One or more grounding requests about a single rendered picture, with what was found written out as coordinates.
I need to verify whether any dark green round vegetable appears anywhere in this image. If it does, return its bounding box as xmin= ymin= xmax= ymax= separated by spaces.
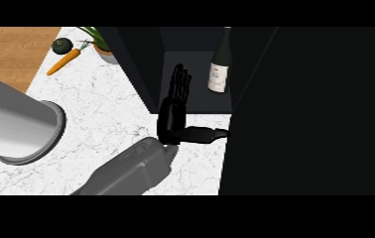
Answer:
xmin=52 ymin=38 xmax=76 ymax=56

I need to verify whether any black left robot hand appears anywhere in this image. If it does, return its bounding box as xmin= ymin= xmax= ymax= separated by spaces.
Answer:
xmin=155 ymin=62 xmax=232 ymax=147

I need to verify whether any dark wine bottle white label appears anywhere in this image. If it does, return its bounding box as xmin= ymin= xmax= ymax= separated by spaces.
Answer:
xmin=207 ymin=27 xmax=235 ymax=94

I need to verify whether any dark grey cabinet door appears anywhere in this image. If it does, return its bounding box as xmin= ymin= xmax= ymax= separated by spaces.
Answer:
xmin=217 ymin=27 xmax=375 ymax=196

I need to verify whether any grey cylindrical pot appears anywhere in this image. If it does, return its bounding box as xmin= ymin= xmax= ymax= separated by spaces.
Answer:
xmin=0 ymin=80 xmax=68 ymax=167

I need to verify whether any wooden cutting board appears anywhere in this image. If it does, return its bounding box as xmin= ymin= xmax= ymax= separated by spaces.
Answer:
xmin=0 ymin=27 xmax=64 ymax=94

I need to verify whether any orange carrot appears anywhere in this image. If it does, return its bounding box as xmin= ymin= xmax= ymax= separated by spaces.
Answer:
xmin=46 ymin=41 xmax=95 ymax=76

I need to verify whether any dark open cabinet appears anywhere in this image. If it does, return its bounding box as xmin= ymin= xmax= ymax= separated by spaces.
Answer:
xmin=96 ymin=27 xmax=281 ymax=115

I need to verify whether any potted green plant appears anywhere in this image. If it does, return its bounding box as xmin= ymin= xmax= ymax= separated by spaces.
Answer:
xmin=79 ymin=27 xmax=120 ymax=65

